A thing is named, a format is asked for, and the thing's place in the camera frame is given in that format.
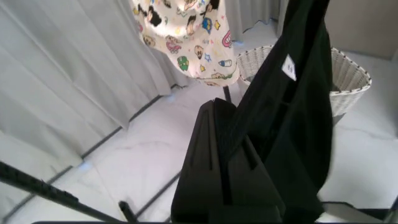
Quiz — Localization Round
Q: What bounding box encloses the black garment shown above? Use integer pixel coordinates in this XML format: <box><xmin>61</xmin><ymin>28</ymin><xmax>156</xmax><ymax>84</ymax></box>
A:
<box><xmin>217</xmin><ymin>0</ymin><xmax>336</xmax><ymax>223</ymax></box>

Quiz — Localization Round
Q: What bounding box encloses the white curtain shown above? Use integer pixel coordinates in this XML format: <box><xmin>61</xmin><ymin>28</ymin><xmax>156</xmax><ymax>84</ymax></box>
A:
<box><xmin>0</xmin><ymin>0</ymin><xmax>290</xmax><ymax>170</ymax></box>

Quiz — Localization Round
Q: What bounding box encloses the cream printed garment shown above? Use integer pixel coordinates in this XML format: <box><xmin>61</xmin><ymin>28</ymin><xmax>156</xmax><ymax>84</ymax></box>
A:
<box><xmin>131</xmin><ymin>0</ymin><xmax>241</xmax><ymax>88</ymax></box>

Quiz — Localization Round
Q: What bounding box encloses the black clothes rack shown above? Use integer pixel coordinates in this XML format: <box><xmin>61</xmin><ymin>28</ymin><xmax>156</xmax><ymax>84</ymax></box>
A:
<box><xmin>0</xmin><ymin>84</ymin><xmax>233</xmax><ymax>223</ymax></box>

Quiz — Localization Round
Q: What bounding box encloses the white laundry basket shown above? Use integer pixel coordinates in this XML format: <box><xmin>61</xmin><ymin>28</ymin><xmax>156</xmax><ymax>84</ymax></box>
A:
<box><xmin>235</xmin><ymin>44</ymin><xmax>373</xmax><ymax>118</ymax></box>

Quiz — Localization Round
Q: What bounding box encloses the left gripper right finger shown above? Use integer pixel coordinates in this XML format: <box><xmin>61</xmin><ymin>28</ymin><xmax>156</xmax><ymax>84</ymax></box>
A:
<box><xmin>213</xmin><ymin>98</ymin><xmax>286</xmax><ymax>223</ymax></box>

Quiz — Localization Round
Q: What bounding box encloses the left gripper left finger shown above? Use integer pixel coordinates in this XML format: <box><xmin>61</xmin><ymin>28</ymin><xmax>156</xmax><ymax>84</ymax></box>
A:
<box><xmin>170</xmin><ymin>98</ymin><xmax>233</xmax><ymax>223</ymax></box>

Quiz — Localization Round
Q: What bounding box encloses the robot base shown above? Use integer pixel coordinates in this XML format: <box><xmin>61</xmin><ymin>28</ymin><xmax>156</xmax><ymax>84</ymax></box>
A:
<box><xmin>320</xmin><ymin>198</ymin><xmax>398</xmax><ymax>223</ymax></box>

